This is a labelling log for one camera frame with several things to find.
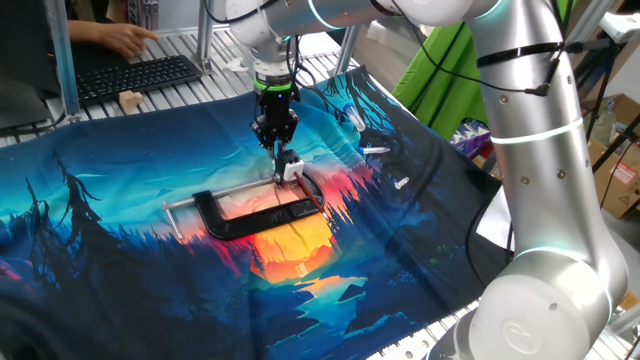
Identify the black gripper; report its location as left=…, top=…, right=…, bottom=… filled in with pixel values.
left=251, top=88, right=301, bottom=154

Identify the black white pencil sharpener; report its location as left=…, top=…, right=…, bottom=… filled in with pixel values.
left=272, top=148, right=306, bottom=187

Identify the person's forearm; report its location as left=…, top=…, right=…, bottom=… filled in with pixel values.
left=67, top=19, right=116, bottom=49

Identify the red pencil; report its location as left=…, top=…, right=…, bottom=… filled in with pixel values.
left=293, top=172, right=331, bottom=221

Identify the person's hand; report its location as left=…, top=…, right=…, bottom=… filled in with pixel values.
left=97, top=22, right=161, bottom=60

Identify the large clear blue-capped tube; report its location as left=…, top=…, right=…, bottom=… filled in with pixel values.
left=342, top=102, right=368, bottom=133

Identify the black C-clamp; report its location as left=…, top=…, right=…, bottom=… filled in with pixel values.
left=161, top=172, right=326, bottom=241

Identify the small wooden block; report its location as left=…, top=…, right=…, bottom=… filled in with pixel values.
left=118, top=89, right=145, bottom=111

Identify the black keyboard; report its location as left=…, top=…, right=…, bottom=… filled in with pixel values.
left=74, top=54, right=204, bottom=108

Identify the landscape print cloth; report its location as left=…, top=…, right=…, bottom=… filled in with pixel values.
left=0, top=64, right=516, bottom=360

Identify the green cloth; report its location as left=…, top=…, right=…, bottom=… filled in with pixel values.
left=392, top=19, right=489, bottom=141

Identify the purple patterned cloth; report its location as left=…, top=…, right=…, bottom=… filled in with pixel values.
left=449, top=119, right=494, bottom=161

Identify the person's brown-shirted torso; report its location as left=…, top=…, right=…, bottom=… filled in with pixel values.
left=64, top=0, right=131, bottom=26

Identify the black monitor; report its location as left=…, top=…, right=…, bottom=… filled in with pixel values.
left=0, top=0, right=64, bottom=101

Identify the black tripod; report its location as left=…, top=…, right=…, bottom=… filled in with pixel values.
left=574, top=44, right=640, bottom=201

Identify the cardboard box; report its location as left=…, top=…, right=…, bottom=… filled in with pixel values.
left=587, top=92, right=640, bottom=221

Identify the aluminium frame post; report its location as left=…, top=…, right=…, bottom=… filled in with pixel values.
left=193, top=0, right=217, bottom=75
left=47, top=0, right=82, bottom=124
left=332, top=24, right=362, bottom=77

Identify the black arm strap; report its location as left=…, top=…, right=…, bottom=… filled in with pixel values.
left=475, top=41, right=564, bottom=69

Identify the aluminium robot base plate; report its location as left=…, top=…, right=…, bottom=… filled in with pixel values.
left=372, top=319, right=451, bottom=360

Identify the black camera cable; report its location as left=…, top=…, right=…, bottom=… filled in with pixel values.
left=399, top=0, right=566, bottom=98

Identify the white camera device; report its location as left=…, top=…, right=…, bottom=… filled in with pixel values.
left=597, top=12, right=640, bottom=44

